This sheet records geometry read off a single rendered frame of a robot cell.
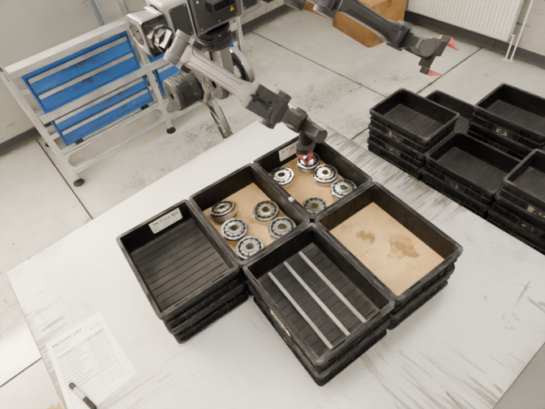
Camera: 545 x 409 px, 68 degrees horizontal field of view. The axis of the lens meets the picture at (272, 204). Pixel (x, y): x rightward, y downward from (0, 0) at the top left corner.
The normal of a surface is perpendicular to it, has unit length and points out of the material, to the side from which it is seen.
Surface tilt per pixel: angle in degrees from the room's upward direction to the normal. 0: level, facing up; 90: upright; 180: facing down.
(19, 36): 90
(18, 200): 0
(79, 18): 90
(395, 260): 0
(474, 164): 0
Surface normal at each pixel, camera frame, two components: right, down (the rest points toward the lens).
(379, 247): -0.11, -0.65
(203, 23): 0.64, 0.54
